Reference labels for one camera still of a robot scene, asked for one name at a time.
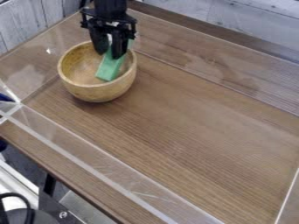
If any black cable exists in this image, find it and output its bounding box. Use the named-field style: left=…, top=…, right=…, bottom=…
left=0, top=192, right=33, bottom=224

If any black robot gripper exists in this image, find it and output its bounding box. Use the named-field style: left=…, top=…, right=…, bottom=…
left=79, top=0, right=136, bottom=60

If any grey metal base plate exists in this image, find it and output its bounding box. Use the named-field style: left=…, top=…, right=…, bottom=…
left=37, top=191, right=85, bottom=224

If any green rectangular block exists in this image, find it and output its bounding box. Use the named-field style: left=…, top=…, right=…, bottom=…
left=95, top=46, right=127, bottom=81

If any clear acrylic enclosure wall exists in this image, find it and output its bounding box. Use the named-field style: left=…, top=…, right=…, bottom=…
left=0, top=13, right=299, bottom=224

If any black table leg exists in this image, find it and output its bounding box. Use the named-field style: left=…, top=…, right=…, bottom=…
left=43, top=174, right=56, bottom=197

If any brown wooden bowl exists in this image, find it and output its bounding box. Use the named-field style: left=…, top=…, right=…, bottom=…
left=57, top=41, right=136, bottom=102

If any blue object at left edge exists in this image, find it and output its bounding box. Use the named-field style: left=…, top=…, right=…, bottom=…
left=0, top=93, right=15, bottom=102

